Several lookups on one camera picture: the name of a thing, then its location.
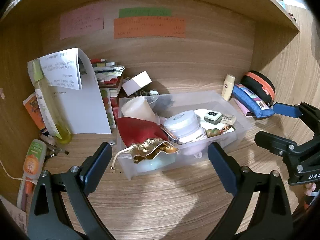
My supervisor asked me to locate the black orange zip case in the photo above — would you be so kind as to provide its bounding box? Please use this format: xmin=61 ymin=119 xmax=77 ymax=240
xmin=240 ymin=70 xmax=276 ymax=106

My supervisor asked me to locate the orange green tube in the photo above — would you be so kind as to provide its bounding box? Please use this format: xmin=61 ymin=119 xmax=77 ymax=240
xmin=17 ymin=139 xmax=47 ymax=211

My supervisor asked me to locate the orange booklet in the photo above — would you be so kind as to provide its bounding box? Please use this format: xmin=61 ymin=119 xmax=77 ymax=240
xmin=23 ymin=92 xmax=46 ymax=132

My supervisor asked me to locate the green paper note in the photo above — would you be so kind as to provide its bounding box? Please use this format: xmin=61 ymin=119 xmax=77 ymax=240
xmin=119 ymin=7 xmax=172 ymax=18

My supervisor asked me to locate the cream lotion bottle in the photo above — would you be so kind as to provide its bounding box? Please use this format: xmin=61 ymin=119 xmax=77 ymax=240
xmin=221 ymin=74 xmax=235 ymax=101

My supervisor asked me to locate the white paper sheet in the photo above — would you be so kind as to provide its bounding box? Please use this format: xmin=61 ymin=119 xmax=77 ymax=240
xmin=27 ymin=48 xmax=111 ymax=134

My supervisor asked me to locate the mint green bottle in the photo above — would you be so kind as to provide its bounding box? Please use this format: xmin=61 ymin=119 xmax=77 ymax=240
xmin=135 ymin=153 xmax=176 ymax=173

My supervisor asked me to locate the orange paper note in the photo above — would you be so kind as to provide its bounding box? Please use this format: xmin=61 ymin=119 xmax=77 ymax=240
xmin=113 ymin=16 xmax=186 ymax=39

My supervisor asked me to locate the pink paper note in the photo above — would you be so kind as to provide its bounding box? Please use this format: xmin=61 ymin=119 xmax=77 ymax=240
xmin=60 ymin=3 xmax=104 ymax=40

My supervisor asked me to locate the yellow liquid spray bottle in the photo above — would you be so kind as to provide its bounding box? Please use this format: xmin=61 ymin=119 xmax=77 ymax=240
xmin=31 ymin=60 xmax=72 ymax=144

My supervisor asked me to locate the blue patchwork pouch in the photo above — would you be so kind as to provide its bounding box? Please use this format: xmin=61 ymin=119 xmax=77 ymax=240
xmin=232 ymin=83 xmax=274 ymax=119

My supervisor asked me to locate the pink round jar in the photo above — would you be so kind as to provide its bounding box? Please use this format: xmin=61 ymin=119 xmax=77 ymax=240
xmin=176 ymin=127 xmax=207 ymax=155

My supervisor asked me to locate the clear plastic storage bin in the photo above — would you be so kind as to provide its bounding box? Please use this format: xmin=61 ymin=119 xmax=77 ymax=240
xmin=118 ymin=90 xmax=251 ymax=179

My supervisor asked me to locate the small white pink box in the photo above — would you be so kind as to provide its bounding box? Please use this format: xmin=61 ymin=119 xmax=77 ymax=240
xmin=122 ymin=71 xmax=152 ymax=96

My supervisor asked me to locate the small patterned eraser box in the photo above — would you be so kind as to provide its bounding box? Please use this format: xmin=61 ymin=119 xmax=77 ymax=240
xmin=204 ymin=111 xmax=222 ymax=125

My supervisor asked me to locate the red gold drawstring pouch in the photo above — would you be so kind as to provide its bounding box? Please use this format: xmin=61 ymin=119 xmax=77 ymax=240
xmin=111 ymin=117 xmax=179 ymax=171

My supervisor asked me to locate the stack of books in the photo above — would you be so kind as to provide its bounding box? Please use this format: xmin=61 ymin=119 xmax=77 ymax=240
xmin=90 ymin=59 xmax=125 ymax=128

